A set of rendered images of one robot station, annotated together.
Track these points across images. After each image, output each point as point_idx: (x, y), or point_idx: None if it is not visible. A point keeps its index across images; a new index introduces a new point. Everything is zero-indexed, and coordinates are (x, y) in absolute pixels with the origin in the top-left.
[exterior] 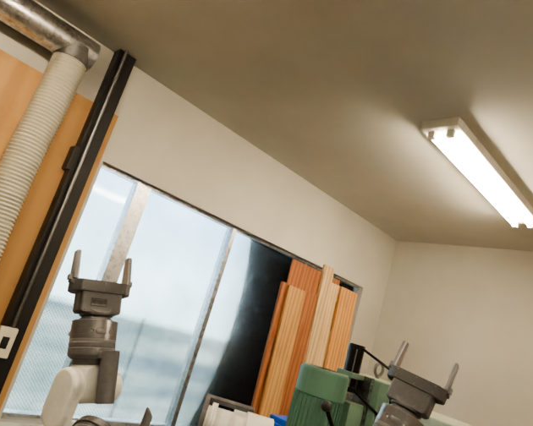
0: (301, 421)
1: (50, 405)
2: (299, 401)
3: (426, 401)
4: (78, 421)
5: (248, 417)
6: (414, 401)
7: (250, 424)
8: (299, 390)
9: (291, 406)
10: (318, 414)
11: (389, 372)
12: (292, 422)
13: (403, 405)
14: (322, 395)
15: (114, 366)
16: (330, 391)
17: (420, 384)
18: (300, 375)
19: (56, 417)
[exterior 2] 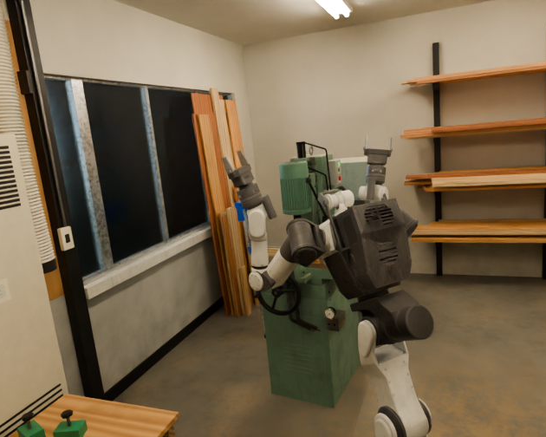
0: (293, 193)
1: (254, 228)
2: (288, 185)
3: (385, 158)
4: (291, 223)
5: (342, 193)
6: (380, 159)
7: (345, 195)
8: (286, 179)
9: (283, 189)
10: (301, 186)
11: (365, 152)
12: (288, 196)
13: (377, 163)
14: (300, 176)
15: (270, 201)
16: (302, 172)
17: (380, 152)
18: (282, 171)
19: (261, 231)
